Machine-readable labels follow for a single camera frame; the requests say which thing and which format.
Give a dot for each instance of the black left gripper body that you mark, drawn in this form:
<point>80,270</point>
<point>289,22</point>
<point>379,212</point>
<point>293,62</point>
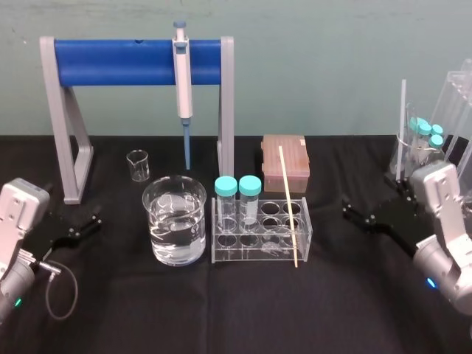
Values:
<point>46,246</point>

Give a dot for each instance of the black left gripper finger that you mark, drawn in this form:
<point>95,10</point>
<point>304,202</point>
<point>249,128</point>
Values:
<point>79,228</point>
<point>46,188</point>

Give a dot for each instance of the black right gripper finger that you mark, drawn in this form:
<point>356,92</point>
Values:
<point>402,190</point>
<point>363,219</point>

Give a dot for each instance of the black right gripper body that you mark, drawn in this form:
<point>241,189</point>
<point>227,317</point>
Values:
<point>402,221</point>

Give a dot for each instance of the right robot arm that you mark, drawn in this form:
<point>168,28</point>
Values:
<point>440,206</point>

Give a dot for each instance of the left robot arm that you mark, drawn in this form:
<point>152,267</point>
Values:
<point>16,221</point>

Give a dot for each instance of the tall clear glass beaker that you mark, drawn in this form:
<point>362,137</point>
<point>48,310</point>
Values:
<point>405,158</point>

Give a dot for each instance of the thin cream thermometer stick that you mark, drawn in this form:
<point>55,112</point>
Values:
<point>288,206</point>

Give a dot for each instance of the small empty glass beaker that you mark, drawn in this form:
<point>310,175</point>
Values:
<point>138,166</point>

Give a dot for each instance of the large glass beaker with water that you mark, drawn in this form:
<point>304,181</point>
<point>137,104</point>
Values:
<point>174,228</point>

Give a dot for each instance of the clear acrylic test tube rack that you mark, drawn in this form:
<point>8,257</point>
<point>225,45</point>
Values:
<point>258,248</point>

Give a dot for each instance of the clear tube with teal cap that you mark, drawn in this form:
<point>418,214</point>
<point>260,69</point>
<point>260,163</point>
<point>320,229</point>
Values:
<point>225,188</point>
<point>250,187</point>

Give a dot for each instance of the small vial with teal cap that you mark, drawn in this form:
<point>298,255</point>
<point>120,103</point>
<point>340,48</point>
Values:
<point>424,128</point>
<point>414,123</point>
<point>437,129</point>
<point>436,141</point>

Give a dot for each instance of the clear glass stirring rod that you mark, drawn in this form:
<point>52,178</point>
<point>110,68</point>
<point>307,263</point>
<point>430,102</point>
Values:
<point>402,110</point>

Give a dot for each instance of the pink translucent pipette tip box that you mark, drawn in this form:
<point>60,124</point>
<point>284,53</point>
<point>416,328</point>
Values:
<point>285,158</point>

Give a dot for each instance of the slanted clear acrylic stand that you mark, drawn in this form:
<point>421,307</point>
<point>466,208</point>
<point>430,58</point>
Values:
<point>455,99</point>

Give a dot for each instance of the blue and grey pipette stand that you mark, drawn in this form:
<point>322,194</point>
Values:
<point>121,66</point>

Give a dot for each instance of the black table cloth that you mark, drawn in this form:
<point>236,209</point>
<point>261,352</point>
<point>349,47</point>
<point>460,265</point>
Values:
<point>236,313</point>

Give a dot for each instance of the white and blue pipette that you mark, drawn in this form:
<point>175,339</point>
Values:
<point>183,88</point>

